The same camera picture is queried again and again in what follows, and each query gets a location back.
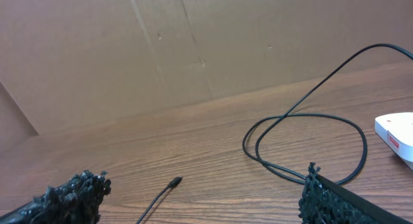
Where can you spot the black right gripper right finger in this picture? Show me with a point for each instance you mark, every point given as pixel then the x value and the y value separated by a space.
pixel 326 202

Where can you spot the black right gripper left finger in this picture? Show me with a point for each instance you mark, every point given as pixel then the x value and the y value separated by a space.
pixel 75 202

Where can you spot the white power strip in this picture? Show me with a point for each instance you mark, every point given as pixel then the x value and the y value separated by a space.
pixel 396 131

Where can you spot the brown cardboard backdrop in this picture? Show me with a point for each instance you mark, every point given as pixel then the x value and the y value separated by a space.
pixel 71 63

